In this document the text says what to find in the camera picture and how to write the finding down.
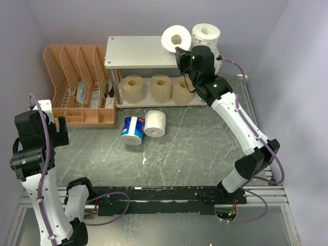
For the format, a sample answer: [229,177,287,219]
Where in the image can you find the aluminium frame rail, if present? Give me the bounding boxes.
[245,85,301,245]

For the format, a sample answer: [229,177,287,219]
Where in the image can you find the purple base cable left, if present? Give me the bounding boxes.
[83,191,132,227]

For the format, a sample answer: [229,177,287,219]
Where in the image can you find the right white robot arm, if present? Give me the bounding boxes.
[175,46,280,204]

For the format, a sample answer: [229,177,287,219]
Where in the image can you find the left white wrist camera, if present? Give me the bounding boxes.
[29,98,55,124]

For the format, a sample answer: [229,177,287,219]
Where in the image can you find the blue wrapped paper roll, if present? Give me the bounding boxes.
[121,116,145,146]

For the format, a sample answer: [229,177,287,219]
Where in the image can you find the white two-tier metal shelf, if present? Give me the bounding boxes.
[105,36,206,109]

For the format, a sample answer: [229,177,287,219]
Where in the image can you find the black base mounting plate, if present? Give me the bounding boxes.
[93,186,247,216]

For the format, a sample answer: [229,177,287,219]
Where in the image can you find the tissue pack in organizer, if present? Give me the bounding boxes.
[76,80,91,104]

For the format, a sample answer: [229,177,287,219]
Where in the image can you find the brown paper roll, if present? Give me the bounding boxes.
[172,76,194,106]

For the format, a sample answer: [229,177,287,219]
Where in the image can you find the white floral roll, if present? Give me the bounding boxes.
[191,23,221,57]
[161,25,191,53]

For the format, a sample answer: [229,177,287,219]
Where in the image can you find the black pen in organizer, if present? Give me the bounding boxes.
[102,79,109,100]

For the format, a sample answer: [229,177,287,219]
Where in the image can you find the orange plastic file organizer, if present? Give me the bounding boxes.
[43,45,117,128]

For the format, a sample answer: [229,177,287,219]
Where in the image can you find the plain white paper roll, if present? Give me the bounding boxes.
[144,110,166,137]

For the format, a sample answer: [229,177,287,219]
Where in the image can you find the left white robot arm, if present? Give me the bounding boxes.
[10,110,96,245]

